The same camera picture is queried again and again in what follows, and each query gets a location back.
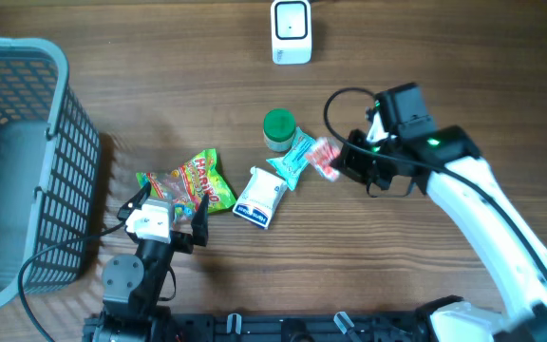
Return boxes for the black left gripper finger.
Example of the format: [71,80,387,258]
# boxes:
[191,194,209,247]
[117,182,151,221]

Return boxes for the Haribo gummy candy bag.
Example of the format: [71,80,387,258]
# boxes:
[136,148,236,222]

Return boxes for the orange white tissue packet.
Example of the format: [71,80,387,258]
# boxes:
[305,137,341,181]

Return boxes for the white blue plaster box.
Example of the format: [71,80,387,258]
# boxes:
[232,166,288,230]

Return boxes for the teal tissue packet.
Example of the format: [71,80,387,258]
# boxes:
[267,127,315,191]

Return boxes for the green lid plastic jar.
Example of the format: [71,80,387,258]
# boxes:
[263,108,296,152]

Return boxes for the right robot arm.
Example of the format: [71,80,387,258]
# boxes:
[332,83,547,341]

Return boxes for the grey plastic shopping basket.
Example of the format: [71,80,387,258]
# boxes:
[0,38,101,308]

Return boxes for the black right camera cable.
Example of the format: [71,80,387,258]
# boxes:
[322,86,547,333]

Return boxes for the black camera cable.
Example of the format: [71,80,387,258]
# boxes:
[16,220,127,342]
[322,86,547,333]

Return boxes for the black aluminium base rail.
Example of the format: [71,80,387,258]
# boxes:
[82,312,436,342]

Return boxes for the black left camera cable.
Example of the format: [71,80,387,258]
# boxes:
[16,220,127,342]

